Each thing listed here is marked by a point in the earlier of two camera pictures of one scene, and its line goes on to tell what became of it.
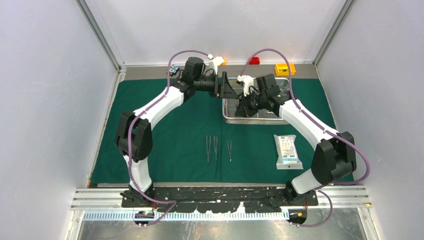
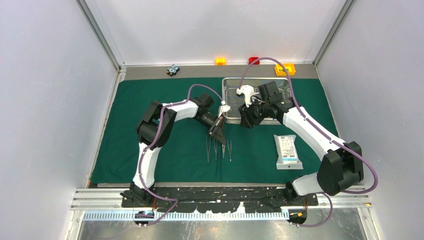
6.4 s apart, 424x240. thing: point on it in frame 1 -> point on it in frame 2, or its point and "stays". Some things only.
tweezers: [215, 146] stays
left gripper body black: [218, 88] -> [217, 123]
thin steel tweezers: [229, 150] stays
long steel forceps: [208, 152] stays
